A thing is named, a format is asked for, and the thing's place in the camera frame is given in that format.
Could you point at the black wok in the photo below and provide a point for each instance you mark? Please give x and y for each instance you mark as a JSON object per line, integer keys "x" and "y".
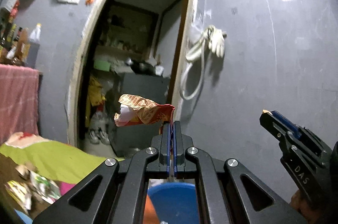
{"x": 143, "y": 68}

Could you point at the green white wrapper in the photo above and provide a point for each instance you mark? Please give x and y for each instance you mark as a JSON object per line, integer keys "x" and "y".
{"x": 47, "y": 189}

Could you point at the red yellow snack bag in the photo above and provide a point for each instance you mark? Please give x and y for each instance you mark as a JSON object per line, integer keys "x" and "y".
{"x": 137, "y": 110}

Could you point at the wooden door frame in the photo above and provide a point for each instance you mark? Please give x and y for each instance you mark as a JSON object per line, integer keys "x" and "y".
{"x": 78, "y": 65}

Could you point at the large soy sauce jug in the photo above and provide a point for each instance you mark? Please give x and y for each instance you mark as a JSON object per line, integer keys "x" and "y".
{"x": 34, "y": 42}

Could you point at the red yellow cardboard box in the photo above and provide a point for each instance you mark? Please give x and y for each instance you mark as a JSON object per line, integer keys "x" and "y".
{"x": 20, "y": 193}

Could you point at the pair of sneakers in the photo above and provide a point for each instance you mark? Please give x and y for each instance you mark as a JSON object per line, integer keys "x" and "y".
{"x": 99, "y": 136}

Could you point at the white rubber gloves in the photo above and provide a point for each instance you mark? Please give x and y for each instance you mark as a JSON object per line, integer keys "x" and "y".
{"x": 216, "y": 41}

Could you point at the yellow bag in pantry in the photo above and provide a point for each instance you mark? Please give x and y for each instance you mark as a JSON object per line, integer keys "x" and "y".
{"x": 94, "y": 97}

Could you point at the pink checked cloth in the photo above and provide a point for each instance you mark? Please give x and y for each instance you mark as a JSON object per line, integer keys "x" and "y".
{"x": 19, "y": 100}

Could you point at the orange wall hook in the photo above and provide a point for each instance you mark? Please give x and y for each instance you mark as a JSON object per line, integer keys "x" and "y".
{"x": 89, "y": 2}

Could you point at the brown paper scrap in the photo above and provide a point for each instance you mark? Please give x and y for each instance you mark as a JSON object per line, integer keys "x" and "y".
{"x": 25, "y": 169}

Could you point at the dark grey cabinet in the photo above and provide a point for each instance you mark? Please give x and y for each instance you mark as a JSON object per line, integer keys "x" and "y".
{"x": 125, "y": 141}

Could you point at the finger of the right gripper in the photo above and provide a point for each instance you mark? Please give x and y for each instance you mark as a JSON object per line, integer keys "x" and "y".
{"x": 279, "y": 131}
{"x": 291, "y": 126}

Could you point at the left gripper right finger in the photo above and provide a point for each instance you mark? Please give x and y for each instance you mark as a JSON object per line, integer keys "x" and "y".
{"x": 180, "y": 144}

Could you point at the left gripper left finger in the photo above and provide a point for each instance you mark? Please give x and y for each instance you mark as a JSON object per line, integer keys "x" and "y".
{"x": 164, "y": 154}

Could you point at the person's right hand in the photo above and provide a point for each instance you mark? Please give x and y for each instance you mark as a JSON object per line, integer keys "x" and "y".
{"x": 309, "y": 211}

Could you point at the blue plastic bucket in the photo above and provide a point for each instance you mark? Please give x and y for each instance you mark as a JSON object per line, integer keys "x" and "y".
{"x": 175, "y": 202}

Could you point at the colourful patchwork table cloth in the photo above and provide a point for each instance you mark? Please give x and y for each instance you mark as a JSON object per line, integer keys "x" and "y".
{"x": 54, "y": 160}

